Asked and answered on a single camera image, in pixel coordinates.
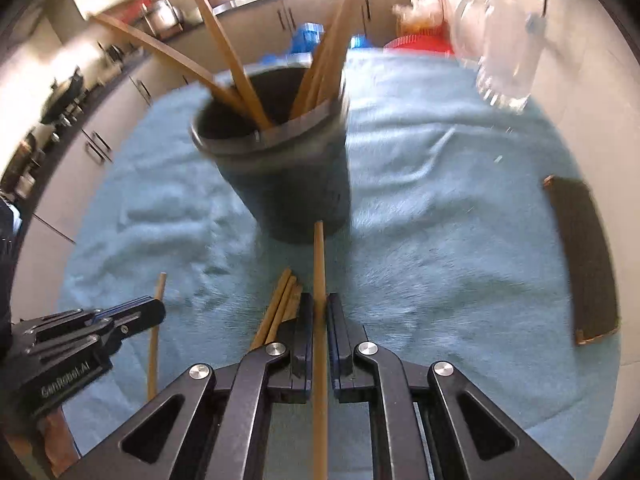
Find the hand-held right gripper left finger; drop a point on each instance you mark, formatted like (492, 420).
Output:
(306, 317)

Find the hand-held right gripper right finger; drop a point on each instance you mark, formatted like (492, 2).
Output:
(334, 320)

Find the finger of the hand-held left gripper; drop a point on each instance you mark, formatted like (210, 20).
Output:
(135, 307)
(135, 325)

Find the tan wooden chopstick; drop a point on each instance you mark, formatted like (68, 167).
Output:
(345, 5)
(320, 70)
(319, 260)
(336, 70)
(160, 52)
(159, 290)
(220, 35)

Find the dark grey utensil holder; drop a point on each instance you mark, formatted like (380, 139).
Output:
(290, 185)

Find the blue terry table cloth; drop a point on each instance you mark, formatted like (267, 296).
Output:
(425, 260)

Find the black wok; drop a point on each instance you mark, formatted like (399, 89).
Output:
(65, 90)

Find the smartphone in brown clear case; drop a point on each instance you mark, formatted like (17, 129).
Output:
(585, 260)

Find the blue plastic bag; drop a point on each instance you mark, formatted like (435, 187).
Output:
(310, 37)

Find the red plastic basket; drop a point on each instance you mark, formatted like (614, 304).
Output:
(420, 45)

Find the clear glass mug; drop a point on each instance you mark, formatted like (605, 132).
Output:
(505, 50)

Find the clear plastic bag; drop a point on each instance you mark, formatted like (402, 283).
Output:
(420, 10)

